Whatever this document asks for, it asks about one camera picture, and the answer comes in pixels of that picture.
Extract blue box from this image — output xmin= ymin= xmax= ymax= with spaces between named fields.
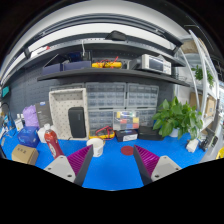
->
xmin=17 ymin=125 xmax=41 ymax=148

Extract small white carton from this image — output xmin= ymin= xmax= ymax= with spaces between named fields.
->
xmin=13 ymin=114 xmax=25 ymax=132

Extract white cup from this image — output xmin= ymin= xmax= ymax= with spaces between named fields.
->
xmin=86 ymin=137 xmax=105 ymax=158

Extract dark grey bench shelf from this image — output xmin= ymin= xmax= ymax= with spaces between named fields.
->
xmin=1 ymin=29 xmax=191 ymax=88

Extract clear organizer box coloured parts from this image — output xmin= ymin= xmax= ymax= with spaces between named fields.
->
xmin=112 ymin=110 xmax=140 ymax=132

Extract yellow multimeter with red leads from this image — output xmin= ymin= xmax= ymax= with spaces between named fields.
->
xmin=88 ymin=125 xmax=116 ymax=140

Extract dark grey upright box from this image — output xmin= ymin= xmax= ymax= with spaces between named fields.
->
xmin=34 ymin=100 xmax=53 ymax=129

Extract flat round red coaster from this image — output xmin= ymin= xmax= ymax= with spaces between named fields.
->
xmin=120 ymin=145 xmax=135 ymax=157

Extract white shelf unit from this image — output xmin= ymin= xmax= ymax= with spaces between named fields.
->
xmin=174 ymin=29 xmax=223 ymax=141

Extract brown cardboard box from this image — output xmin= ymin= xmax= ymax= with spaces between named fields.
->
xmin=11 ymin=143 xmax=40 ymax=166

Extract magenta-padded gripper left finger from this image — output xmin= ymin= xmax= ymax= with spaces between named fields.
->
xmin=43 ymin=144 xmax=95 ymax=187

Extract red drink bottle white cap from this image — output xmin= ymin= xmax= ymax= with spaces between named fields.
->
xmin=44 ymin=123 xmax=64 ymax=160

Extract green potted plant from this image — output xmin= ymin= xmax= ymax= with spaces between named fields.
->
xmin=151 ymin=96 xmax=204 ymax=140

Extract flat black case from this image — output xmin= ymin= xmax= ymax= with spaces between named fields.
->
xmin=137 ymin=125 xmax=165 ymax=141

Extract small teal box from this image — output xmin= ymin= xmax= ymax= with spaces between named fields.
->
xmin=1 ymin=85 xmax=11 ymax=98

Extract grey small-parts drawer cabinet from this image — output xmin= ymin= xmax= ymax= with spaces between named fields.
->
xmin=87 ymin=108 xmax=128 ymax=134
xmin=133 ymin=107 xmax=158 ymax=128
xmin=126 ymin=83 xmax=160 ymax=109
xmin=85 ymin=82 xmax=128 ymax=109

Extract white perforated tray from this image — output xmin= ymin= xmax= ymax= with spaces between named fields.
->
xmin=48 ymin=87 xmax=90 ymax=141

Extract black rounded case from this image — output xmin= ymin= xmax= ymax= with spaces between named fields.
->
xmin=67 ymin=106 xmax=87 ymax=139

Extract purple bag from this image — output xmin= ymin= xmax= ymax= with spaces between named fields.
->
xmin=22 ymin=104 xmax=40 ymax=128

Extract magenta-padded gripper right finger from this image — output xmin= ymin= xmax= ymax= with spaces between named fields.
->
xmin=133 ymin=144 xmax=183 ymax=187

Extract white power adapter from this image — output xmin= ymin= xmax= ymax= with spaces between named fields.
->
xmin=185 ymin=138 xmax=200 ymax=154

